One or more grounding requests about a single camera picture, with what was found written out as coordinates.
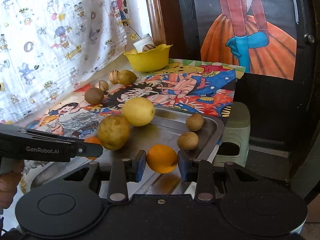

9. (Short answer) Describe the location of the white cartoon print curtain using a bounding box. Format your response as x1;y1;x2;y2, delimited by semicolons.
1;0;149;124

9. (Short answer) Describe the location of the small orange mandarin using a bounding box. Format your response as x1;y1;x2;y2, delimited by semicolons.
146;144;178;174
84;137;103;160

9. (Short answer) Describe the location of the brown kiwi fruit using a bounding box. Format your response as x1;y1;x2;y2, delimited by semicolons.
84;87;104;105

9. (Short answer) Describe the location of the cartoon print tablecloth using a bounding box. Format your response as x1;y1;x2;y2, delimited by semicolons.
29;59;245;139

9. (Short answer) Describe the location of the yellow-green mottled pear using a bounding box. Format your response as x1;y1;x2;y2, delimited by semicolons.
97;114;130;151

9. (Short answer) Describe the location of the brown wooden frame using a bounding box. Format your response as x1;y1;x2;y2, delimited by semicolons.
146;0;166;45

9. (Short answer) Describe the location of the person's left hand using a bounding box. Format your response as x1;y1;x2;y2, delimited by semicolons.
0;160;24;209

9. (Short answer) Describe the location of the small brown longan fruit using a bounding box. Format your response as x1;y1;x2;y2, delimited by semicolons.
185;113;204;132

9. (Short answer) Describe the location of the striped pepino in bowl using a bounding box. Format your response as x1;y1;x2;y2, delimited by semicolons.
142;43;156;52

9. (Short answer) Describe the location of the painted woman orange dress poster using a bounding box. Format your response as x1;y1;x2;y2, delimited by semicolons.
201;0;297;80

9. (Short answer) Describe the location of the metal tray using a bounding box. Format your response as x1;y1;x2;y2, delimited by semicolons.
27;107;225;196

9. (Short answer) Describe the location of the white jar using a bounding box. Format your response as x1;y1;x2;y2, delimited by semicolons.
133;34;154;53

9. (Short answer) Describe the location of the large yellow lemon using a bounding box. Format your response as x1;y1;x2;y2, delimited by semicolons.
121;97;155;127

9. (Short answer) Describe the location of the green plastic stool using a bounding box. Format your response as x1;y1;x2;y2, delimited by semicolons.
213;101;251;167

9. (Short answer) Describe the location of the yellow plastic bowl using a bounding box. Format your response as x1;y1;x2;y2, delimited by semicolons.
124;44;172;72

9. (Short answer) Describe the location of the yellow-green pear far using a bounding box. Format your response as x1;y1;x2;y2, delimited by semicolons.
117;70;137;86

